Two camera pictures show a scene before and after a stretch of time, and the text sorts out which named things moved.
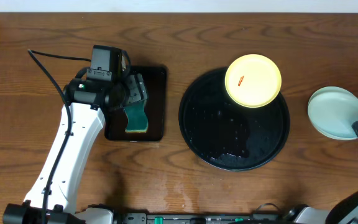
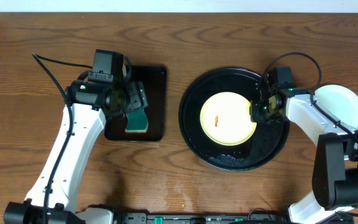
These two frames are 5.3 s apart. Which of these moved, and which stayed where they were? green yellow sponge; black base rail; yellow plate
Moved: yellow plate
Stayed: black base rail; green yellow sponge
